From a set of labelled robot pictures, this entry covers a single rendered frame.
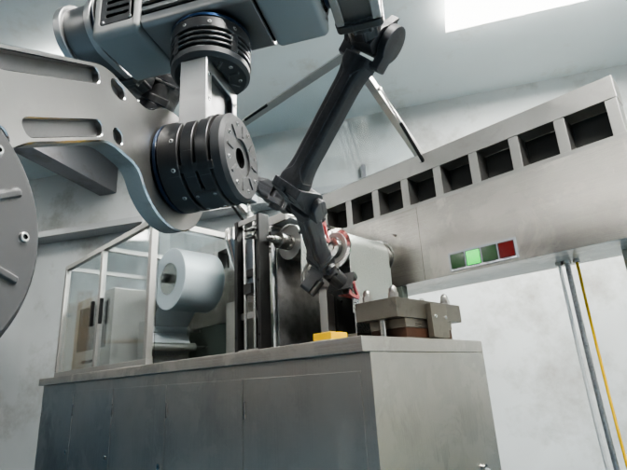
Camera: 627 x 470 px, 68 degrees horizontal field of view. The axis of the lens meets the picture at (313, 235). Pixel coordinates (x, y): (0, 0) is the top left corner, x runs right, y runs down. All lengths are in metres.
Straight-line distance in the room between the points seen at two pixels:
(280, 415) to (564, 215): 1.07
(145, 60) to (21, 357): 4.78
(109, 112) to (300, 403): 0.97
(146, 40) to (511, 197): 1.26
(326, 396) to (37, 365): 4.33
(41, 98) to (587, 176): 1.47
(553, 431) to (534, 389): 0.29
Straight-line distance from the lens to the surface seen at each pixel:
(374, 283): 1.71
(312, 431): 1.36
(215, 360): 1.67
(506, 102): 4.45
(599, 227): 1.63
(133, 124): 0.72
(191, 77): 0.79
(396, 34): 1.01
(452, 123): 4.34
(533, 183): 1.72
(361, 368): 1.23
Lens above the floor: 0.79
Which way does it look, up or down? 18 degrees up
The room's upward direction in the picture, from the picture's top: 3 degrees counter-clockwise
